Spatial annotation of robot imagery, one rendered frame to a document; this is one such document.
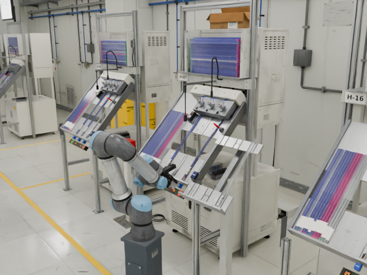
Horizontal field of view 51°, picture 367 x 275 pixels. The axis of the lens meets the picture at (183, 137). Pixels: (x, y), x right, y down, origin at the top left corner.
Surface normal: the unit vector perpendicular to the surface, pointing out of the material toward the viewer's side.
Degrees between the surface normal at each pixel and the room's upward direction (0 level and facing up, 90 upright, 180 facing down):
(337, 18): 90
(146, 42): 90
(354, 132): 44
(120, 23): 90
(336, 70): 90
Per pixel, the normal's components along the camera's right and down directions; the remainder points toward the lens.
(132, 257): -0.51, 0.22
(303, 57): -0.77, 0.17
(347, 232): -0.54, -0.57
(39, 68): 0.64, 0.19
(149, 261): 0.86, 0.13
